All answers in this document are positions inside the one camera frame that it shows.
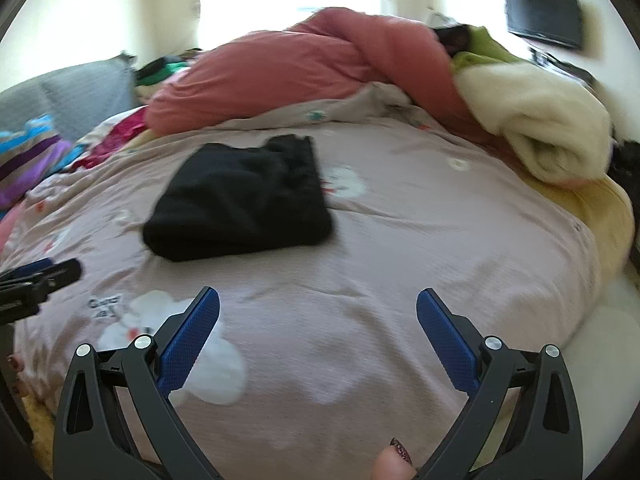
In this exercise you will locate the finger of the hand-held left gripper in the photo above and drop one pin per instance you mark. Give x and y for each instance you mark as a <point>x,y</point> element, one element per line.
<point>32,266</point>
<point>60,272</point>

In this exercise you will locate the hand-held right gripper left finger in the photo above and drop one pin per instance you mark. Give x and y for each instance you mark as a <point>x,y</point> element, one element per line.
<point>192,340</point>

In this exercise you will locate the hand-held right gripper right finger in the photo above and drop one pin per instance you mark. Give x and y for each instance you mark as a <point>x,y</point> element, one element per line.
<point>450,340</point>

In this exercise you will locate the black sweater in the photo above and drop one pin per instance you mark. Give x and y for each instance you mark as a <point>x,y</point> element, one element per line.
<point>235,210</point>

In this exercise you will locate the person's right hand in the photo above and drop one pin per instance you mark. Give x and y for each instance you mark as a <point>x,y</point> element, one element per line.
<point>392,465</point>

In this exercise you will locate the printed pinkish-grey quilt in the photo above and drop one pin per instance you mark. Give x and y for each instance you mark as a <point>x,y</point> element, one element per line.
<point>400,260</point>

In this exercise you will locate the striped purple blue cloth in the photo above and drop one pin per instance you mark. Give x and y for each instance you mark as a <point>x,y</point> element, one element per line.
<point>25,160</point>

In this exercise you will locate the red cloth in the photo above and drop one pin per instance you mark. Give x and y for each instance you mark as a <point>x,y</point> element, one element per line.
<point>115,137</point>

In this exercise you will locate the grey quilted pillow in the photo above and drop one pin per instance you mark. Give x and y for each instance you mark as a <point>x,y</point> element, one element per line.
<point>75,95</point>

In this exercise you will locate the pale yellow blanket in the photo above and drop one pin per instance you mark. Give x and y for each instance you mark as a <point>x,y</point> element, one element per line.
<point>600,225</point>

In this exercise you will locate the cream folded garment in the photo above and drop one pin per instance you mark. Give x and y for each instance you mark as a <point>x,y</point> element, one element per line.
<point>147,90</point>

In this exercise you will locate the dark folded garment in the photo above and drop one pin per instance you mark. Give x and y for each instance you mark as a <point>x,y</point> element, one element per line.
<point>150,67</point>

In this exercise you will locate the green folded garment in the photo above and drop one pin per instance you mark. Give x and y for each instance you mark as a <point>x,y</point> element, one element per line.
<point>176,67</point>

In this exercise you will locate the white fleece blanket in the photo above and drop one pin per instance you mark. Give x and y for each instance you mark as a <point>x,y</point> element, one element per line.
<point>540,120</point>

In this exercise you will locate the green cloth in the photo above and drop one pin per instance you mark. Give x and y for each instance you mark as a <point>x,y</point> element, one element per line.
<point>482,45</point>

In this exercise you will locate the pink duvet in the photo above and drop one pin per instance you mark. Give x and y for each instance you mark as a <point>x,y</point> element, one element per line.
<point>300,60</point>

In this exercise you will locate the black cloth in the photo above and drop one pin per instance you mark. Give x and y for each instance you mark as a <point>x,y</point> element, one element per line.
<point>452,37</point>

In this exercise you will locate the black flat screen television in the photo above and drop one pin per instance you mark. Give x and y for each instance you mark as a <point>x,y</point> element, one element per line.
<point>542,15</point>

